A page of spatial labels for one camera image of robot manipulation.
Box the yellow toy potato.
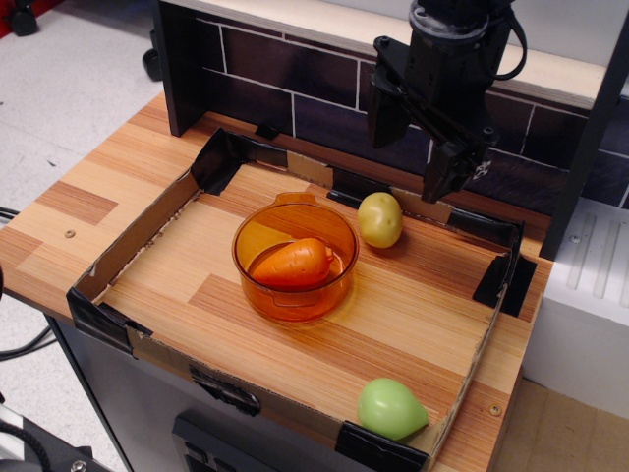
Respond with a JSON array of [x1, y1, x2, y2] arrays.
[[358, 192, 403, 249]]

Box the black cables on floor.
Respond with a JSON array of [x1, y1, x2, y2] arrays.
[[0, 206, 55, 363]]

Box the green toy pear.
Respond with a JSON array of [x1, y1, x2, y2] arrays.
[[358, 378, 429, 441]]

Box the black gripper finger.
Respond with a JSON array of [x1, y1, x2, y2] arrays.
[[422, 128, 499, 204], [368, 83, 409, 148]]

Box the dark brick pattern backsplash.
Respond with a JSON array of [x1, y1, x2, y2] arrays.
[[194, 15, 629, 217]]

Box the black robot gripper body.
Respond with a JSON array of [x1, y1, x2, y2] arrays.
[[372, 0, 515, 148]]

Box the cardboard fence with black tape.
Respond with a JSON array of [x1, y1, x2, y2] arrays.
[[68, 130, 535, 471]]

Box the orange toy carrot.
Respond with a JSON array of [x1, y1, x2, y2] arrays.
[[251, 238, 334, 288]]

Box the black chair caster wheel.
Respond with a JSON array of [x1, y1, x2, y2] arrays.
[[142, 29, 162, 82]]

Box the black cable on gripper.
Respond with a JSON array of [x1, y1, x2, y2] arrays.
[[488, 0, 530, 82]]

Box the orange transparent plastic pot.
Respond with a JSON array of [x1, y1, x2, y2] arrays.
[[232, 193, 360, 323]]

